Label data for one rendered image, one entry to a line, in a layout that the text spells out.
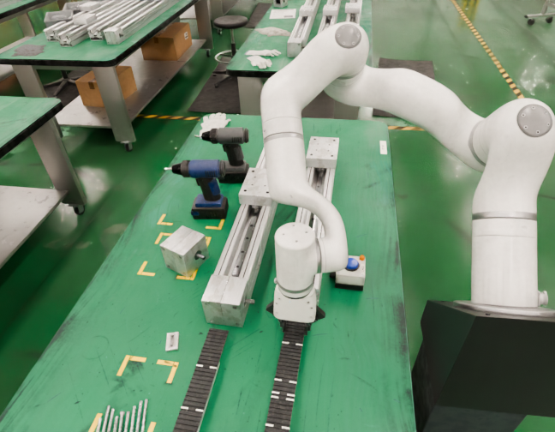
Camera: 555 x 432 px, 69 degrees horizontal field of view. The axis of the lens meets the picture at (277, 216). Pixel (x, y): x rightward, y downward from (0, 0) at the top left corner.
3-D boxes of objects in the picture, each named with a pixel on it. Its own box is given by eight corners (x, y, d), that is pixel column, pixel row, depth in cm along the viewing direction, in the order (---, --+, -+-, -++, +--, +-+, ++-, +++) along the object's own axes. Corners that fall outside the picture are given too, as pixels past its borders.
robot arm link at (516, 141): (517, 225, 91) (517, 123, 94) (572, 216, 73) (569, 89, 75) (462, 222, 92) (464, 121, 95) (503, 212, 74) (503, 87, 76)
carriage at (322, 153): (335, 175, 149) (336, 159, 145) (306, 172, 151) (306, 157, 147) (337, 153, 161) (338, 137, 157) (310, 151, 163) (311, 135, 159)
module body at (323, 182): (318, 309, 110) (319, 289, 105) (282, 304, 112) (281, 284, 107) (337, 155, 171) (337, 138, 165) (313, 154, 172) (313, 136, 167)
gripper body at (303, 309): (270, 292, 90) (272, 322, 98) (315, 297, 89) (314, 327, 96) (276, 267, 96) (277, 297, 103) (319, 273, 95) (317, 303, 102)
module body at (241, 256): (250, 300, 113) (247, 280, 108) (216, 296, 115) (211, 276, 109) (292, 153, 173) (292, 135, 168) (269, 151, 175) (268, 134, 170)
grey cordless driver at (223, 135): (251, 183, 157) (247, 133, 143) (200, 184, 158) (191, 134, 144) (253, 172, 163) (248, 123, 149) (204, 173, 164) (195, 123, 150)
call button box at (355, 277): (362, 291, 115) (365, 276, 111) (328, 287, 116) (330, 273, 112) (363, 270, 121) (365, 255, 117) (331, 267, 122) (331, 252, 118)
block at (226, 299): (251, 328, 106) (248, 306, 100) (206, 322, 108) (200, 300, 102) (259, 302, 113) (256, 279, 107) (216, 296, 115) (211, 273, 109)
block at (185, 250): (194, 280, 120) (188, 258, 114) (166, 267, 124) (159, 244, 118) (215, 260, 126) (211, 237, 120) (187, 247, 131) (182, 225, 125)
